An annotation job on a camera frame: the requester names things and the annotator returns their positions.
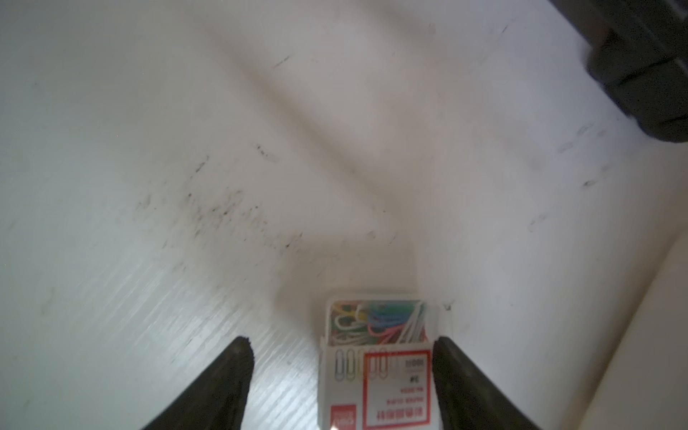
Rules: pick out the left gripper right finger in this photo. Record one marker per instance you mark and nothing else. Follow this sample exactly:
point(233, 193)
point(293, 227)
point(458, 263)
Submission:
point(466, 397)

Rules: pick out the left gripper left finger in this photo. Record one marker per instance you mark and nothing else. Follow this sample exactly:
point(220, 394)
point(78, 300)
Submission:
point(218, 397)

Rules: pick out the white plastic tray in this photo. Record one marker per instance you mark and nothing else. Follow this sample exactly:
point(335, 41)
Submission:
point(645, 385)

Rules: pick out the black tool case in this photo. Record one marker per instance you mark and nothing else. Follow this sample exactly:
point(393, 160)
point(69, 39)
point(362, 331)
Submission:
point(639, 58)

